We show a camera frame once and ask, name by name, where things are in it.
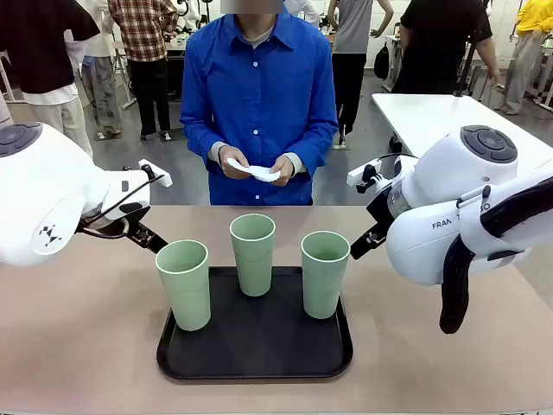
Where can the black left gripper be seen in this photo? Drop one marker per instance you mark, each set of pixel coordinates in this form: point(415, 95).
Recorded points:
point(133, 227)

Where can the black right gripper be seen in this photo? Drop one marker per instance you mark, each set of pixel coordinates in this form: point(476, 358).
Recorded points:
point(381, 209)

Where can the pale green plastic cup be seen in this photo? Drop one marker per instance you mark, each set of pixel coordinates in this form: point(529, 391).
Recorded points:
point(186, 294)
point(324, 285)
point(254, 263)

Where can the white paper doily coaster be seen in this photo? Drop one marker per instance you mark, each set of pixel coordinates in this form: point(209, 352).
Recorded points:
point(261, 173)

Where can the person's right forearm blue sleeve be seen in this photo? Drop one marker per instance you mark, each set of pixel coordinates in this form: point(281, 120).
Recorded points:
point(201, 138)

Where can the person's left forearm blue sleeve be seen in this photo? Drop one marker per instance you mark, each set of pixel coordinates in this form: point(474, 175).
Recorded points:
point(317, 142)

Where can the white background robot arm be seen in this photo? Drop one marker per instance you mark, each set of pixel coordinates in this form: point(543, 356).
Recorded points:
point(188, 10)

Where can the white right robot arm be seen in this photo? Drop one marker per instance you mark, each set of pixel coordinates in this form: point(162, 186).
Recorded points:
point(453, 173)

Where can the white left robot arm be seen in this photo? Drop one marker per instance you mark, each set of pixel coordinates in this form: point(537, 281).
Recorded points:
point(43, 181)

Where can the person's left hand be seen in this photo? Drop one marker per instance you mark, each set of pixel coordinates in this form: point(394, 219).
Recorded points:
point(287, 170)

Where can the person's right hand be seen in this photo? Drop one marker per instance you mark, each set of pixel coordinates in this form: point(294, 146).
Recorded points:
point(233, 162)

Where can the white rectangular table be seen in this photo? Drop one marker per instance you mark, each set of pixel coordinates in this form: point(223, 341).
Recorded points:
point(432, 116)

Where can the black plastic serving tray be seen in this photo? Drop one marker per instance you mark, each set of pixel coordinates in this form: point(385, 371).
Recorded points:
point(259, 341)

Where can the bystander in grey patterned trousers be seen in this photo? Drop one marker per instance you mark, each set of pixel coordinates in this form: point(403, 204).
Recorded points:
point(101, 86)

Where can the person in blue shirt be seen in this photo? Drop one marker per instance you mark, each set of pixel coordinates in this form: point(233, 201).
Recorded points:
point(259, 86)

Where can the white cylindrical air purifier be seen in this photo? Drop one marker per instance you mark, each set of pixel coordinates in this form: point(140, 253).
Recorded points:
point(4, 110)

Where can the black tripod pole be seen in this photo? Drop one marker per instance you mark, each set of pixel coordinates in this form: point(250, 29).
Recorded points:
point(468, 65)

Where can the bystander in black t-shirt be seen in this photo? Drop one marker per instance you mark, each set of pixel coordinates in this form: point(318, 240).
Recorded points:
point(436, 43)

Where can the bystander in plaid shirt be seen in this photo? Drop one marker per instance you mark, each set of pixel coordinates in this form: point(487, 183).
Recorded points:
point(138, 30)

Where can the bystander in grey shirt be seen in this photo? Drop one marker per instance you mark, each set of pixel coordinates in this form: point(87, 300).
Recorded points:
point(352, 26)

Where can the bystander in black top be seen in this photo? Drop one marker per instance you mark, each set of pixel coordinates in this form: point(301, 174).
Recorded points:
point(39, 52)

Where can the bystander in yellow top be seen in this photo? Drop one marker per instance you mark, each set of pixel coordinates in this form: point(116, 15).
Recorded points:
point(533, 21)

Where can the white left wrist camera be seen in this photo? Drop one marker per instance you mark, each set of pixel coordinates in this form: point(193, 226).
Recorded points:
point(160, 178)

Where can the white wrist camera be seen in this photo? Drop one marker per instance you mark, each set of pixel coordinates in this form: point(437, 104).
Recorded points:
point(160, 178)
point(363, 173)

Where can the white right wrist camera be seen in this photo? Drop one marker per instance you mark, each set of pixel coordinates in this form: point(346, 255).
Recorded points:
point(363, 173)

